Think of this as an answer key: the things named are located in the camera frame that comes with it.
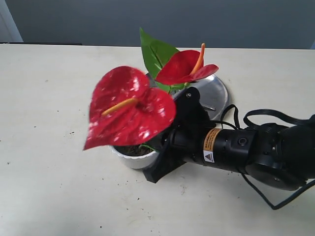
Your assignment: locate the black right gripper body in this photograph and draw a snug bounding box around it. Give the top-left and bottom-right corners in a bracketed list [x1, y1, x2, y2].
[163, 125, 257, 174]

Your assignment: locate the silver metal spork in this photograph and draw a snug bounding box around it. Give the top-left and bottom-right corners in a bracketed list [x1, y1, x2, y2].
[202, 105, 216, 111]

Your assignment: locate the red artificial flower stem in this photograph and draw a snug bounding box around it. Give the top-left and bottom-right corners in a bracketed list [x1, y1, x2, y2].
[83, 29, 219, 150]

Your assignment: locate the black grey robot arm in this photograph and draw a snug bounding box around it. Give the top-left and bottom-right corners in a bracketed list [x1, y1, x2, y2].
[144, 113, 315, 191]

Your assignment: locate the white scalloped flower pot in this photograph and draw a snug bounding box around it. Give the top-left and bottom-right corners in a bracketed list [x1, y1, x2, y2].
[110, 146, 158, 170]

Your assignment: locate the dark potting soil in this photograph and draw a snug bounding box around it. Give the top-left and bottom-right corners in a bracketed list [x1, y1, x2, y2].
[113, 145, 153, 156]

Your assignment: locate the round stainless steel plate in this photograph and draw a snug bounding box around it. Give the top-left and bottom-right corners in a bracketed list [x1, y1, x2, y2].
[146, 73, 230, 120]

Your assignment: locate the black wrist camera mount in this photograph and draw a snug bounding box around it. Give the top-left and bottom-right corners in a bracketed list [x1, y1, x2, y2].
[171, 87, 216, 128]

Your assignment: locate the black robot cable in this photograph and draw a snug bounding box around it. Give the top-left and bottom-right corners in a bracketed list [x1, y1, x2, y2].
[211, 104, 315, 210]

